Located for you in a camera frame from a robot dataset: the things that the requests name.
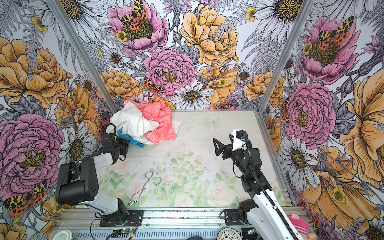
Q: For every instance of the pink plush toy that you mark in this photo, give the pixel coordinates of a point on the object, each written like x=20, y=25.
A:
x=302, y=227

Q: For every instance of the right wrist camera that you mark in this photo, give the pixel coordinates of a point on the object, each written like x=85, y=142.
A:
x=239, y=142

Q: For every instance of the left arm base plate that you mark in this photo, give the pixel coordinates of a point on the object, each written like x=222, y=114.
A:
x=131, y=218

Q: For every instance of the white cloth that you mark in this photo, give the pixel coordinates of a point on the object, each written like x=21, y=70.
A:
x=132, y=122

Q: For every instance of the green circuit board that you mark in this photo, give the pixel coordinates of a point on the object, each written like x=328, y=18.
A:
x=126, y=234

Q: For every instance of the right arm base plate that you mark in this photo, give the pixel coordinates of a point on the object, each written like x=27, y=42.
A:
x=235, y=217

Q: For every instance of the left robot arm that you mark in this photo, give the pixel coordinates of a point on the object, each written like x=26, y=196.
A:
x=78, y=181

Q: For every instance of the aluminium front rail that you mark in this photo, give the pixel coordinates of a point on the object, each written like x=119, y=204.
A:
x=153, y=218

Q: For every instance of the aluminium corner post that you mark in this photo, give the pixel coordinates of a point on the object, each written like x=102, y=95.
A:
x=290, y=43
x=72, y=35

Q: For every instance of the right aluminium corner post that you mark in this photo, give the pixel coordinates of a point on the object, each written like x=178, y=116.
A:
x=290, y=43

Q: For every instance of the white tape roll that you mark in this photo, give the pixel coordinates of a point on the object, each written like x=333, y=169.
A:
x=63, y=235

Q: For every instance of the left aluminium corner post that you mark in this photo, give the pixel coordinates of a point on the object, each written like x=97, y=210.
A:
x=72, y=35

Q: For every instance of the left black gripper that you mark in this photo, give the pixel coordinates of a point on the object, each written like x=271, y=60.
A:
x=126, y=141

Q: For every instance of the metal tongs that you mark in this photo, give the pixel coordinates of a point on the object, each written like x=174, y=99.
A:
x=151, y=180

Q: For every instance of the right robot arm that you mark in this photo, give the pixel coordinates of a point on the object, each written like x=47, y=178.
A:
x=262, y=210

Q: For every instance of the pink patterned cloth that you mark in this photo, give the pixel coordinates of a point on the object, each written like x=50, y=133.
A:
x=161, y=114

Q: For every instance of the white mesh round object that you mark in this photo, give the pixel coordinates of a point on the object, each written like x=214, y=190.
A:
x=229, y=234

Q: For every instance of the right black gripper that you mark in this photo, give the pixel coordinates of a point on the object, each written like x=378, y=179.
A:
x=228, y=148

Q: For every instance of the teal blue cloth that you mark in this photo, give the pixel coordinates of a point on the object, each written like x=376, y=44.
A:
x=129, y=138

